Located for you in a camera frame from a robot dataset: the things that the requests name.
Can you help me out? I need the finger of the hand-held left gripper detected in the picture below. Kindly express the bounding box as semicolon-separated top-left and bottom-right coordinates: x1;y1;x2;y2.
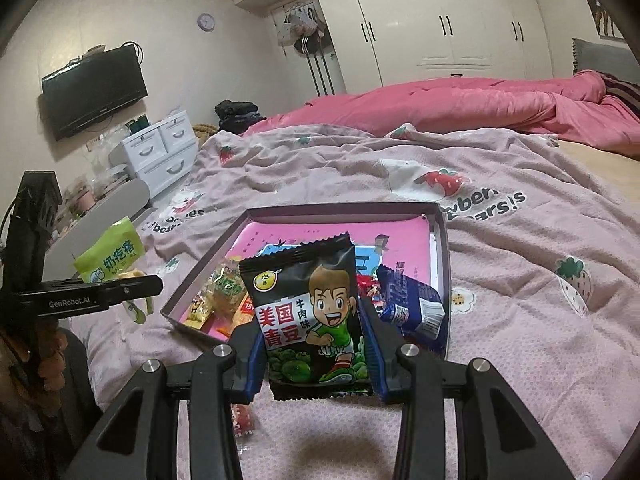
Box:
105;274;164;307

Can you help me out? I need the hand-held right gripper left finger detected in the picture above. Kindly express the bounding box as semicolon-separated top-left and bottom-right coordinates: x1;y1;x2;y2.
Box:
75;317;268;480

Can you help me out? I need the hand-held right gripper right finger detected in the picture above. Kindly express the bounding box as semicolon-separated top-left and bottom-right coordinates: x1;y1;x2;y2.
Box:
357;297;576;480

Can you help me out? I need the light green snack packet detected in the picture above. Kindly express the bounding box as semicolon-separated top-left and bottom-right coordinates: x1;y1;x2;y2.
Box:
74;216;151;325

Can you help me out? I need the yellow orange rice cracker packet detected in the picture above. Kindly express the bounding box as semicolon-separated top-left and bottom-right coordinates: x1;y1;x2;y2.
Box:
215;295;258;338

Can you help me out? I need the dark blue snack packet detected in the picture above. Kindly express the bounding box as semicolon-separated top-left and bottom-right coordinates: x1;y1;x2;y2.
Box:
374;262;447;346

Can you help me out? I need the black cartoon snack packet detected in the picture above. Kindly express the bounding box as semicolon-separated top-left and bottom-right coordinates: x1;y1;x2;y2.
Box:
237;231;376;402

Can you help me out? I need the dark purple cardboard box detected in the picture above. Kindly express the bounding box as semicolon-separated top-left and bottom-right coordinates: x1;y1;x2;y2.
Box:
160;202;453;361

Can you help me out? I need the person's left hand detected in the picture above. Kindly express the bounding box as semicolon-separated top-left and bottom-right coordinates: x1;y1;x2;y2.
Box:
30;320;66;396

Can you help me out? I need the pink cup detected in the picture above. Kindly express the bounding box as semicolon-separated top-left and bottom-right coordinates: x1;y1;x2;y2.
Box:
72;187;96;213

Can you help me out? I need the small printed candy wrapper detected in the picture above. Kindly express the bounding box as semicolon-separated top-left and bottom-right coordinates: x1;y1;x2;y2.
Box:
231;402;258;456

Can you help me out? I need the yellow snack packet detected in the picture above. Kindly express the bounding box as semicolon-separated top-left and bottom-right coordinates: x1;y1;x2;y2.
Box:
182;290;221;333

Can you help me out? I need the red snack packet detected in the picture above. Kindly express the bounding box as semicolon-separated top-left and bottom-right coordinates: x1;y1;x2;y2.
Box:
356;272;383;306

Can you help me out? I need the grey round table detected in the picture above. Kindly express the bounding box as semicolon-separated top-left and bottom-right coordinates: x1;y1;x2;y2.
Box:
45;180;151;278

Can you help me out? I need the clear packet with green label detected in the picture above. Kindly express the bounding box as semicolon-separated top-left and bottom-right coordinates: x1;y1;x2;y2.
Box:
210;257;248;318

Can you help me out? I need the clear plastic bag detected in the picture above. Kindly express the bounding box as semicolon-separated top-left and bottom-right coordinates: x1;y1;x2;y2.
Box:
90;125;131;196

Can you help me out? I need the white drawer cabinet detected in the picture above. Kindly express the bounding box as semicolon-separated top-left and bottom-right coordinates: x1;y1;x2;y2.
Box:
109;115;200;198

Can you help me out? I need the printed strawberry blanket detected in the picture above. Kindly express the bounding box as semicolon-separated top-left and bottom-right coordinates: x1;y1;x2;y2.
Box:
70;125;640;480

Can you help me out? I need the pink picture book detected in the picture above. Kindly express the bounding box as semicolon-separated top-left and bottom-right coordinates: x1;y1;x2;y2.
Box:
180;217;441;356

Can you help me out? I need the pile of dark clothes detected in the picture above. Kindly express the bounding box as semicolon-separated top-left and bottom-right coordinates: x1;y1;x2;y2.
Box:
215;99;266;133

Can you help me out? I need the pink quilt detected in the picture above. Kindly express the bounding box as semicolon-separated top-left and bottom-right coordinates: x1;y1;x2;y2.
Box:
240;70;640;156

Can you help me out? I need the beige bed sheet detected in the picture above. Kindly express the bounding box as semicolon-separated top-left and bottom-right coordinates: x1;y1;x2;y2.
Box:
552;137;640;201

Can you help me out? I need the coat rack with clothes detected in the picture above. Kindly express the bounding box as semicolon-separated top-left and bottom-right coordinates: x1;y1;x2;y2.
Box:
272;0;336;98

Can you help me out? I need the white wardrobe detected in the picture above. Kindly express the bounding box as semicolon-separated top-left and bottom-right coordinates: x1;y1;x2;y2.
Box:
227;0;556;98

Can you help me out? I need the dark striped pillow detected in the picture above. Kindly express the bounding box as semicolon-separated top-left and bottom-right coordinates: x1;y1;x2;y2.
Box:
597;72;640;111

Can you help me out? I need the black wall television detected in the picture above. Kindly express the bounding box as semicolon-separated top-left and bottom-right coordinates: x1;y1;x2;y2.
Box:
40;44;149;142

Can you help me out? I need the wall poster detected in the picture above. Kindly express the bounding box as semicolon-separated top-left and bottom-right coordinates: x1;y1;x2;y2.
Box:
582;0;626;41

